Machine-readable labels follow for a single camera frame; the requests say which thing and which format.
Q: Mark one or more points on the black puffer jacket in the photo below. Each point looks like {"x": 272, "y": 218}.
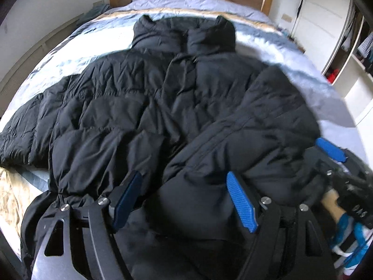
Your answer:
{"x": 145, "y": 116}

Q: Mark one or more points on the white wardrobe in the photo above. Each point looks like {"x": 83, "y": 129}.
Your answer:
{"x": 323, "y": 20}

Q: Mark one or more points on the person's right forearm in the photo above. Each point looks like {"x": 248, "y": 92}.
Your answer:
{"x": 335, "y": 205}

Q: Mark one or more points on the striped bed duvet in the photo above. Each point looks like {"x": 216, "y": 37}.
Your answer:
{"x": 314, "y": 93}

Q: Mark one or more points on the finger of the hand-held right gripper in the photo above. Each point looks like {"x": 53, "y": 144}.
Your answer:
{"x": 330, "y": 149}

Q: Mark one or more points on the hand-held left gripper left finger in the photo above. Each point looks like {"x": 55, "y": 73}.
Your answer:
{"x": 127, "y": 201}

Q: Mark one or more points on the red cloth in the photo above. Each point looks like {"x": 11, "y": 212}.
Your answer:
{"x": 332, "y": 76}

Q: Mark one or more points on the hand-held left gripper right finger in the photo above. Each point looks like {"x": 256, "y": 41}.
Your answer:
{"x": 241, "y": 201}

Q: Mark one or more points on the hanging clothes in wardrobe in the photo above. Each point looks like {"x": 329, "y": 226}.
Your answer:
{"x": 362, "y": 43}

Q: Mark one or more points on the grey cloth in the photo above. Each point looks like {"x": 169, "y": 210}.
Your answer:
{"x": 97, "y": 9}

